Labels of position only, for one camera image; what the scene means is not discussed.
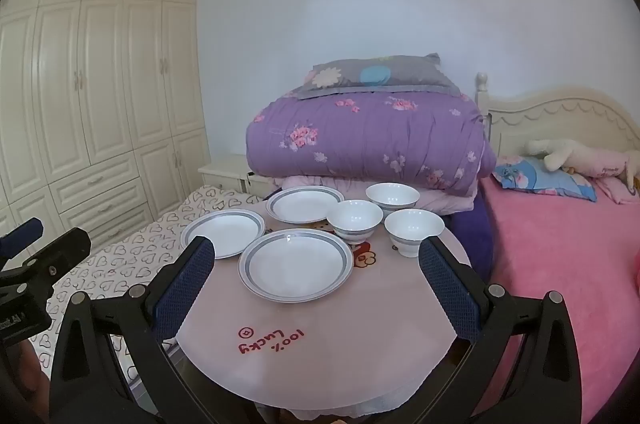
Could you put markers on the purple floral quilt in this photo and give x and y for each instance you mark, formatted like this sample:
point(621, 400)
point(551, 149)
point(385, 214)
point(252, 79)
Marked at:
point(375, 138)

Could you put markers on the cream panelled wardrobe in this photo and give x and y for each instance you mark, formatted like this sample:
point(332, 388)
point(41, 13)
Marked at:
point(100, 78)

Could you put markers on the blue floral pillow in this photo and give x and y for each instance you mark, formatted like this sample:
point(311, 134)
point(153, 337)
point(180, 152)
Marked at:
point(540, 176)

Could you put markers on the white plate with grey rim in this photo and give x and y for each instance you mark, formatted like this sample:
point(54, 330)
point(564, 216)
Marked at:
point(225, 231)
point(295, 266)
point(302, 204)

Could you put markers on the white heart-print bed sheet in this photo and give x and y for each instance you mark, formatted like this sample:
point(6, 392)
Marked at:
point(140, 249)

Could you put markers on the pink pillow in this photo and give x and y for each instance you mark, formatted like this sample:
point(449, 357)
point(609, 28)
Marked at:
point(617, 190)

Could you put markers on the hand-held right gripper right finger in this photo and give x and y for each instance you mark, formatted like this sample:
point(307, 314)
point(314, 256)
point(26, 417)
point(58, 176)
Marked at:
point(450, 294)

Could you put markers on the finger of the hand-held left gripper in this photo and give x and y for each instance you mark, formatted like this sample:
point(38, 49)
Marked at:
point(22, 234)
point(57, 254)

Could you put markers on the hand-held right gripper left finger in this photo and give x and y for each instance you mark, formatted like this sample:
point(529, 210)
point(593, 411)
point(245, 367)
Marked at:
point(185, 289)

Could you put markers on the white bowl with grey band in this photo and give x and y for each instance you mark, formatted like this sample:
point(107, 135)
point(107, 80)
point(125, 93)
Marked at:
point(352, 219)
point(414, 229)
point(392, 196)

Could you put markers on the cream wooden headboard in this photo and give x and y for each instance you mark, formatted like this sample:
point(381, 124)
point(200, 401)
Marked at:
point(550, 113)

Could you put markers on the round pink printed table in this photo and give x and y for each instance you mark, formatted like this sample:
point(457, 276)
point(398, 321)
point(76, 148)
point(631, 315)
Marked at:
point(300, 354)

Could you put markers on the grey floral pillow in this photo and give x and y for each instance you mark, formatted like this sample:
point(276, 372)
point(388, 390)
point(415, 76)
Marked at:
point(350, 73)

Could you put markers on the cream plush toy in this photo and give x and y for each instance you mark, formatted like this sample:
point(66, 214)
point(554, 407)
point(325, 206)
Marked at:
point(590, 158)

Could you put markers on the cream nightstand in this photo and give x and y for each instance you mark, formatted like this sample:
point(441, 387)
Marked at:
point(225, 168)

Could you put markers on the light pink folded blanket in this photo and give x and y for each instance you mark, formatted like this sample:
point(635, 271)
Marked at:
point(450, 201)

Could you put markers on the dark purple blanket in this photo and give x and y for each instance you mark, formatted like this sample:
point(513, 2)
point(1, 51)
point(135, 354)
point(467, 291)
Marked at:
point(480, 229)

